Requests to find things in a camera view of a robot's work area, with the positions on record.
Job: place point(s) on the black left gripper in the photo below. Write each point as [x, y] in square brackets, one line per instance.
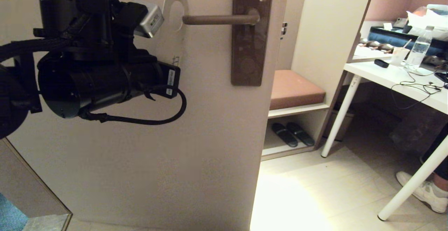
[171, 82]

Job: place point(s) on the do-not-disturb door hanger sign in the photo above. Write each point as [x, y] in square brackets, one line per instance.
[176, 45]

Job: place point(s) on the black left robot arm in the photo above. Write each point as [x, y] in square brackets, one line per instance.
[87, 80]

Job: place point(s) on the brown door lock plate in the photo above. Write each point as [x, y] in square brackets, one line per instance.
[250, 49]

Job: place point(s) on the beige door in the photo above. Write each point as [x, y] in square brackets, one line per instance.
[157, 171]

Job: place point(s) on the brown seat cushion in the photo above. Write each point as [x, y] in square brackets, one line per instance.
[297, 89]

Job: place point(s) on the cream bench cabinet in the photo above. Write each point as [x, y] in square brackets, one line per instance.
[332, 31]

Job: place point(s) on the beige waste bin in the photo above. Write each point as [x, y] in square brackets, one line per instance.
[341, 126]

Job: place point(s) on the small black case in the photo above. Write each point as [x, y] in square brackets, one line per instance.
[381, 63]

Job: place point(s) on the white table with round legs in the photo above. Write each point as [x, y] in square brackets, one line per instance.
[385, 77]

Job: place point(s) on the dark blue bag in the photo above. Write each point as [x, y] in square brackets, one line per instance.
[388, 36]

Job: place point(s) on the white paper cup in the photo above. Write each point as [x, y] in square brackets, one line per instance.
[399, 56]

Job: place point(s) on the grey plastic bag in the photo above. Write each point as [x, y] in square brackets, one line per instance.
[413, 133]

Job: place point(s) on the clear plastic water bottle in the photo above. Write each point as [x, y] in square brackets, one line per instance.
[418, 52]

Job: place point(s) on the white sneaker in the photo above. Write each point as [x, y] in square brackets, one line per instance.
[425, 194]
[421, 161]

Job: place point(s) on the white plastic bag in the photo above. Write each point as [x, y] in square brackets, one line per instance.
[428, 19]

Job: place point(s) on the leg in black trousers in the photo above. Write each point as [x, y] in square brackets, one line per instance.
[441, 154]

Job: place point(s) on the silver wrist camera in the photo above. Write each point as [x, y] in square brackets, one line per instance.
[152, 19]

